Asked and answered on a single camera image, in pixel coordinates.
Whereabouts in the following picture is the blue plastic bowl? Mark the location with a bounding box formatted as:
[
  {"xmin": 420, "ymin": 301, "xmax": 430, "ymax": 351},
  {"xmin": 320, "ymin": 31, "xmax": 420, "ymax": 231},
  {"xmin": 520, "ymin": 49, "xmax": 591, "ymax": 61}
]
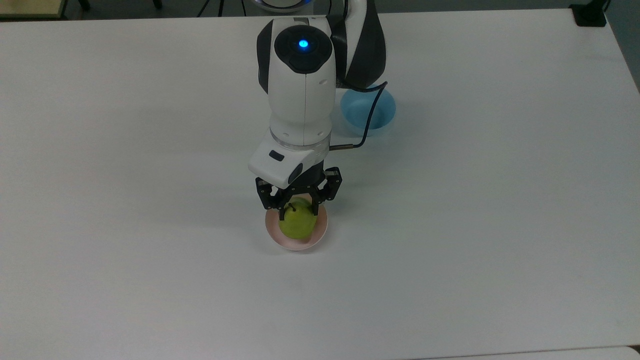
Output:
[{"xmin": 339, "ymin": 87, "xmax": 397, "ymax": 137}]

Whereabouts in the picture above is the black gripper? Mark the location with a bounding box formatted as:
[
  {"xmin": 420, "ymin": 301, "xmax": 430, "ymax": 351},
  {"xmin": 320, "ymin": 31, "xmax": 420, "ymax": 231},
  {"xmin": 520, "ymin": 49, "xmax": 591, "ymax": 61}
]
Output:
[{"xmin": 255, "ymin": 162, "xmax": 344, "ymax": 221}]

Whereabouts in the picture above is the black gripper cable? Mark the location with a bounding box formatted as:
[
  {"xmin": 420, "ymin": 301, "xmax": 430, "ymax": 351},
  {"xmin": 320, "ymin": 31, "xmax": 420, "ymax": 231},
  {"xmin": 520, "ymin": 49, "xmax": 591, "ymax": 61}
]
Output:
[{"xmin": 329, "ymin": 81, "xmax": 390, "ymax": 151}]

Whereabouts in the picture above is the yellow wooden table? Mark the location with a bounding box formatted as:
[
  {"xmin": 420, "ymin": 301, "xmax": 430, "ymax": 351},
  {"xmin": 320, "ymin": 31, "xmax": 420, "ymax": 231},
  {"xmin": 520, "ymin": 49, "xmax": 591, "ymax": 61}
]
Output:
[{"xmin": 0, "ymin": 0, "xmax": 69, "ymax": 21}]

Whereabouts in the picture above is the black clamp mount base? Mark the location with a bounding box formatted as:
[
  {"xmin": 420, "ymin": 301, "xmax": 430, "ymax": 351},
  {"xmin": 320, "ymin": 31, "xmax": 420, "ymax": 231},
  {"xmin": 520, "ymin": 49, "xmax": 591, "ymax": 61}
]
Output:
[{"xmin": 569, "ymin": 0, "xmax": 612, "ymax": 27}]

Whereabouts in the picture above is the black tripod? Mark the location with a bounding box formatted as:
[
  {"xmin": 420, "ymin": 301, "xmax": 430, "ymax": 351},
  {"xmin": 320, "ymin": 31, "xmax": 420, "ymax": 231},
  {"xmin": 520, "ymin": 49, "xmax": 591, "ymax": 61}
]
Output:
[{"xmin": 196, "ymin": 0, "xmax": 249, "ymax": 18}]

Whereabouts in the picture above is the green pear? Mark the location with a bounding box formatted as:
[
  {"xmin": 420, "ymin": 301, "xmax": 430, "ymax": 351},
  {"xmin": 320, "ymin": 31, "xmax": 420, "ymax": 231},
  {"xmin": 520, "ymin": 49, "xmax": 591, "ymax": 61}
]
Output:
[{"xmin": 278, "ymin": 196, "xmax": 318, "ymax": 240}]

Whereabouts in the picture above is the pink plate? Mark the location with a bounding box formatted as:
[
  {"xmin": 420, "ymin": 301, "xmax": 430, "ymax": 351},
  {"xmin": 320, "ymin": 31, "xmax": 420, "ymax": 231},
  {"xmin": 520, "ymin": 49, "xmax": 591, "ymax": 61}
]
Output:
[{"xmin": 264, "ymin": 202, "xmax": 329, "ymax": 252}]

